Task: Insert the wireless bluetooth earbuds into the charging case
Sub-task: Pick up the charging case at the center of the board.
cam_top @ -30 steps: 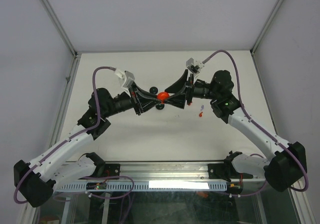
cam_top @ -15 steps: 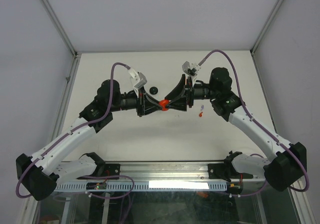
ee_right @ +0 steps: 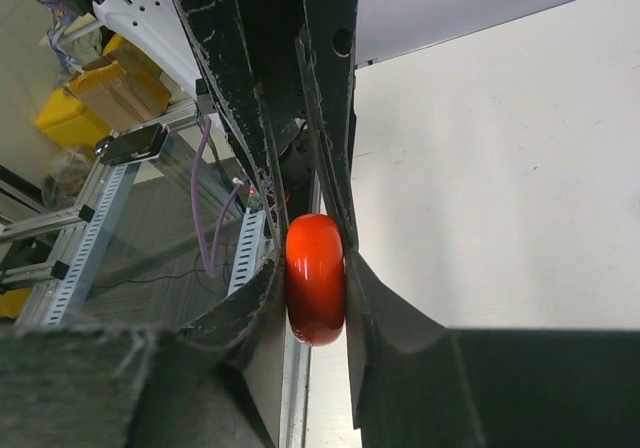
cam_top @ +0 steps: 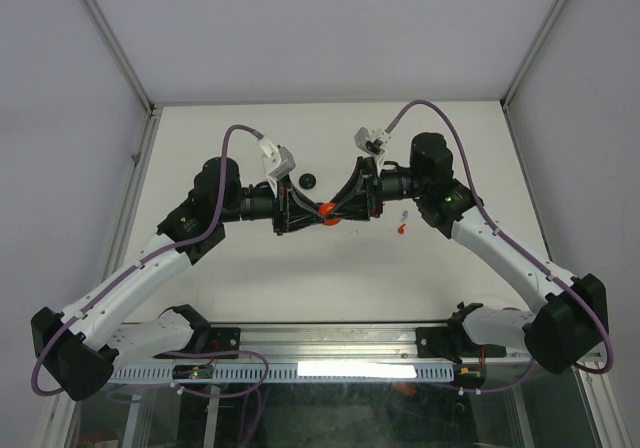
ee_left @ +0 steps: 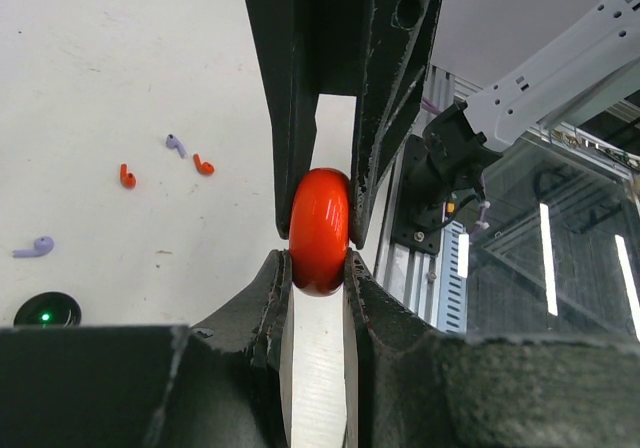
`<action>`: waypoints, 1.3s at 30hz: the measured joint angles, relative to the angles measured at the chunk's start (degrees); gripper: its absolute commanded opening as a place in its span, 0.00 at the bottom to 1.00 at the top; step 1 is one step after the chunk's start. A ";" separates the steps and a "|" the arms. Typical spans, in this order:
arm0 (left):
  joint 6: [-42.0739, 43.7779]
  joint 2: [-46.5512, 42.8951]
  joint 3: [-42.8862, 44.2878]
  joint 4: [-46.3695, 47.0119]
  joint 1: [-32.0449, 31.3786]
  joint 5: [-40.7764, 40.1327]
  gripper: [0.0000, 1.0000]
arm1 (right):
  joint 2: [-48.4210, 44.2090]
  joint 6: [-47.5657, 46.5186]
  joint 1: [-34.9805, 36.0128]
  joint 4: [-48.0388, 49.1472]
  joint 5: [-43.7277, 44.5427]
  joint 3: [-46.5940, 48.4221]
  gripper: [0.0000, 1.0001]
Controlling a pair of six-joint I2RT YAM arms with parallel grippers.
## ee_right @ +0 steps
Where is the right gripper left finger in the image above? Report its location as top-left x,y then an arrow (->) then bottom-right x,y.
1,256 -> 284,447

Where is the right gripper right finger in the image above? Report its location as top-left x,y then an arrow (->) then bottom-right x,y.
346,252 -> 639,447

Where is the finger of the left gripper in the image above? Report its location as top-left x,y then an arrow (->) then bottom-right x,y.
173,0 -> 288,249
295,0 -> 358,248

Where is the orange charging case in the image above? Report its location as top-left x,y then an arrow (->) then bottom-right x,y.
285,213 -> 345,347

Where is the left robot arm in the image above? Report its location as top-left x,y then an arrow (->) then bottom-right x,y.
94,0 -> 358,250

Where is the cardboard box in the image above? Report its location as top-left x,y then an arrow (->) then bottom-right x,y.
65,46 -> 171,132

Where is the black smartphone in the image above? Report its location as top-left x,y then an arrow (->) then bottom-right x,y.
95,123 -> 169,167

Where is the yellow bin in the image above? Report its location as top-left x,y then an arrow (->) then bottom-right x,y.
33,35 -> 126,147

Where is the aluminium mounting rail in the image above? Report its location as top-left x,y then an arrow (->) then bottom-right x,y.
279,333 -> 311,448

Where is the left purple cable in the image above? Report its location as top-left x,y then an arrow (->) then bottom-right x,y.
192,117 -> 249,279

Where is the white slotted cable duct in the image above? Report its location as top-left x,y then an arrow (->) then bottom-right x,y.
16,164 -> 139,327

